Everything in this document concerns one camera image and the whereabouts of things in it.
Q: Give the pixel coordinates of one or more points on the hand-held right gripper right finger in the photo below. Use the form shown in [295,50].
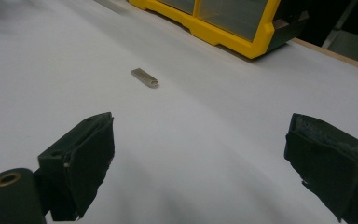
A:
[338,174]

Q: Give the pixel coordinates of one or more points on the small silver metal usb stick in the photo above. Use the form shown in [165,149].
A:
[145,78]

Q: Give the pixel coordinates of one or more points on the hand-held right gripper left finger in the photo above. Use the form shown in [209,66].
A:
[87,161]

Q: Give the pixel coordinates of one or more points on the yellow organizer box with compartments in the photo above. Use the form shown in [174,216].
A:
[223,21]

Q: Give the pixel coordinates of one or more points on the grey metal stand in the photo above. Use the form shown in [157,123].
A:
[351,37]

